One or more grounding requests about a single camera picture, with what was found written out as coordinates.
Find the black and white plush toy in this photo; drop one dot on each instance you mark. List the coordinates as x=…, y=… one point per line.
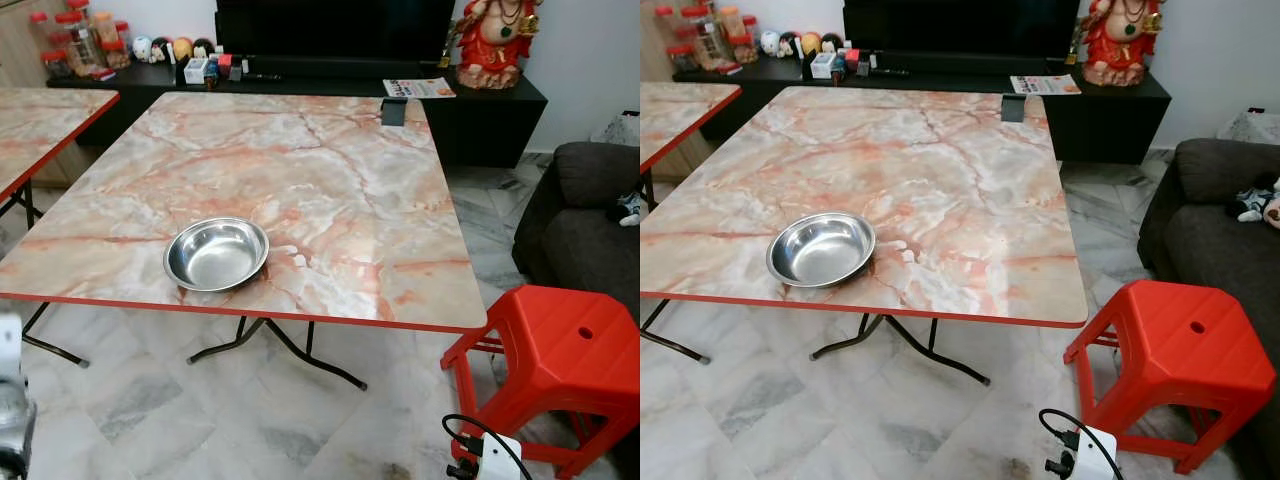
x=1258, y=203
x=630, y=208

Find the black round figurine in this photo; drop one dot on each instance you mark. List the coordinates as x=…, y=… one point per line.
x=162, y=50
x=205, y=47
x=790, y=45
x=833, y=42

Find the small red object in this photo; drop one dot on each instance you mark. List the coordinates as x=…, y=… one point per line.
x=853, y=61
x=225, y=66

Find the grey patterned cushion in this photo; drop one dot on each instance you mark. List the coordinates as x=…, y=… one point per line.
x=620, y=130
x=1255, y=128

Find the grey table clamp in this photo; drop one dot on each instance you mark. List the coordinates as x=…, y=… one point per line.
x=393, y=112
x=1013, y=108

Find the printed paper leaflet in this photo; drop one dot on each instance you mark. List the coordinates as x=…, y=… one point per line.
x=420, y=88
x=1045, y=85

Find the black TV console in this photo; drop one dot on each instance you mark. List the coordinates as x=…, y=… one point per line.
x=480, y=125
x=1100, y=125

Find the dark brown sofa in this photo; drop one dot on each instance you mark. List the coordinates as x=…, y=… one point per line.
x=585, y=245
x=1210, y=260

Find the yellow round figurine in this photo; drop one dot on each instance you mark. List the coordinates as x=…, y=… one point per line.
x=811, y=43
x=183, y=48

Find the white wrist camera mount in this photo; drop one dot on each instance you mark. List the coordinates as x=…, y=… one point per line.
x=500, y=458
x=1097, y=455
x=8, y=345

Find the light wooden cabinet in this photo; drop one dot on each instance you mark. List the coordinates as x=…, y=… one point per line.
x=652, y=40
x=18, y=40

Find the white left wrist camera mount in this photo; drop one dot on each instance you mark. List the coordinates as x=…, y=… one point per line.
x=8, y=345

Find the small white box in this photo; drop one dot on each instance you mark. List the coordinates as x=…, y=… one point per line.
x=196, y=71
x=823, y=66

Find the red plastic stool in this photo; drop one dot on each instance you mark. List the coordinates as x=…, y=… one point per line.
x=1180, y=350
x=560, y=345

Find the marble-pattern folding table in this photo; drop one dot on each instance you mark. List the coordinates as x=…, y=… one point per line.
x=675, y=115
x=35, y=125
x=950, y=170
x=300, y=180

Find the small clear jar red lid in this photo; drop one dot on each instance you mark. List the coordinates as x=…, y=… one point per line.
x=680, y=58
x=55, y=65

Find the black television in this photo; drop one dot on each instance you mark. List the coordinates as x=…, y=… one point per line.
x=330, y=25
x=960, y=22

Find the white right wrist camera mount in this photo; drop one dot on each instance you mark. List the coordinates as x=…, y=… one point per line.
x=1097, y=455
x=500, y=458

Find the red laughing Buddha statue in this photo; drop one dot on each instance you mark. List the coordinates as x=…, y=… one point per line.
x=1120, y=40
x=495, y=45

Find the stainless steel bowl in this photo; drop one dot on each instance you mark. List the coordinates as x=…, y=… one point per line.
x=215, y=255
x=820, y=250

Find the white round figurine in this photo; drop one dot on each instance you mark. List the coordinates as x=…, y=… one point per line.
x=769, y=44
x=142, y=50

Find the tall clear jar red lid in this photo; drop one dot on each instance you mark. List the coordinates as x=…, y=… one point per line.
x=705, y=32
x=80, y=40

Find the snack jar red lid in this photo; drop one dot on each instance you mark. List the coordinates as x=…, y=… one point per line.
x=738, y=35
x=113, y=42

